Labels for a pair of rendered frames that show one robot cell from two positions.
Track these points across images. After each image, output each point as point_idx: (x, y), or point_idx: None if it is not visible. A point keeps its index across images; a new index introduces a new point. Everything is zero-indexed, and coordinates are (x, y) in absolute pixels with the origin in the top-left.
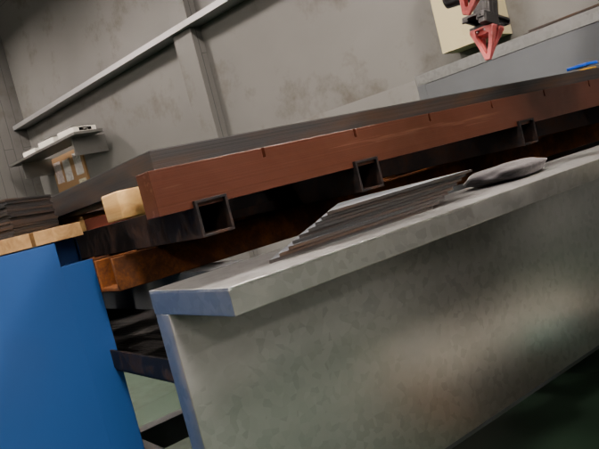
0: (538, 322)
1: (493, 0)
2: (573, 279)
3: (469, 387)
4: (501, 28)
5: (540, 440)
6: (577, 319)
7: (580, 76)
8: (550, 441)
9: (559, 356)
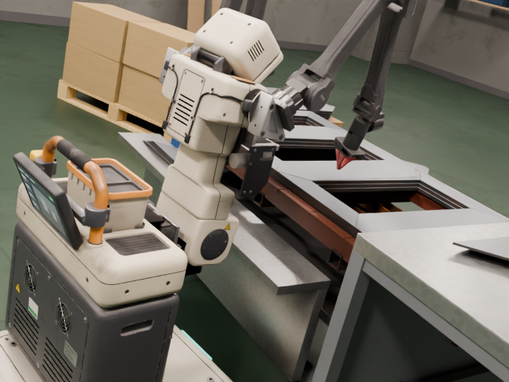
0: None
1: (347, 136)
2: (229, 270)
3: None
4: (340, 154)
5: (282, 378)
6: (223, 285)
7: (330, 214)
8: (279, 380)
9: (210, 283)
